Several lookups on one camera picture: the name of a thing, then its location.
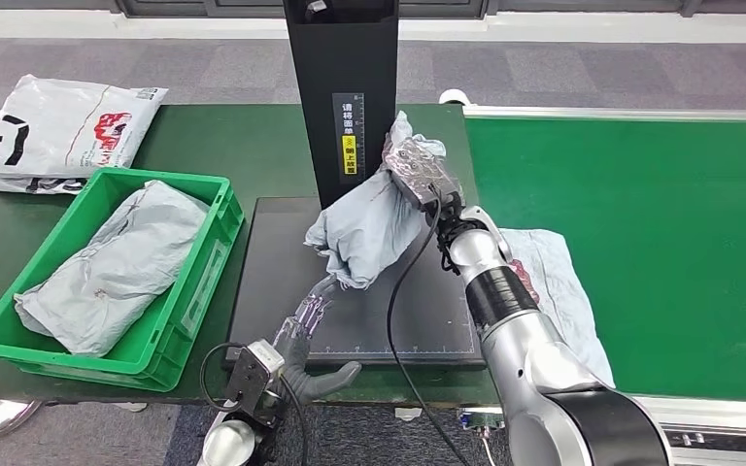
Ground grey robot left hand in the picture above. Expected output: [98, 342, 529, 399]
[273, 275, 362, 407]

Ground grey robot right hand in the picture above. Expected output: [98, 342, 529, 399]
[382, 135, 465, 214]

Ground grey mailer bag red print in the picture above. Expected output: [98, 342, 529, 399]
[14, 180, 210, 358]
[498, 228, 617, 388]
[303, 111, 448, 290]

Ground black inbound scanner machine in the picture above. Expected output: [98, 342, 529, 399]
[225, 0, 487, 371]

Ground green conveyor belt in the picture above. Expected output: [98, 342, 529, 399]
[464, 117, 746, 405]

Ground black yellow ruler label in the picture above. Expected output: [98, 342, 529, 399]
[332, 92, 366, 185]

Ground green plastic crate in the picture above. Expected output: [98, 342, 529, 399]
[0, 167, 246, 393]

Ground small blue circuit board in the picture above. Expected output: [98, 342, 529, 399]
[458, 408, 506, 432]

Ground white mailer bag black print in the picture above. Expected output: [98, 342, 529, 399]
[0, 175, 91, 195]

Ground white mailer bag black-red print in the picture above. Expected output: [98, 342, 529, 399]
[0, 74, 170, 180]

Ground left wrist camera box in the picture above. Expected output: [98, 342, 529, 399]
[223, 339, 287, 419]

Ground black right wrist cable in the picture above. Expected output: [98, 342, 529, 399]
[386, 195, 455, 466]

